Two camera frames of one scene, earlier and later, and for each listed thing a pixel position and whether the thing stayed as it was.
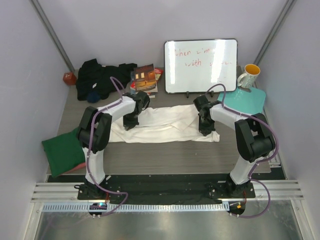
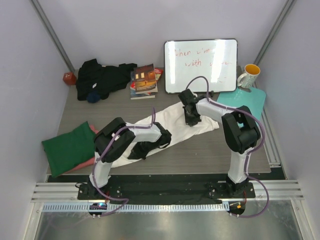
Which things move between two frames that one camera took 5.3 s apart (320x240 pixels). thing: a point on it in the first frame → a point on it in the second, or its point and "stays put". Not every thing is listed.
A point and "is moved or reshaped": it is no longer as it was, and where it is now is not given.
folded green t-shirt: x=63 y=152 stays put
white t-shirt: x=162 y=125 is moved or reshaped
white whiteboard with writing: x=194 y=65 stays put
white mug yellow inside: x=248 y=79 stays put
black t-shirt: x=92 y=76 stays put
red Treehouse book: x=158 y=71 stays put
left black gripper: x=129 y=125 → x=136 y=154
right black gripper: x=204 y=130 → x=191 y=122
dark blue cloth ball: x=93 y=97 stays put
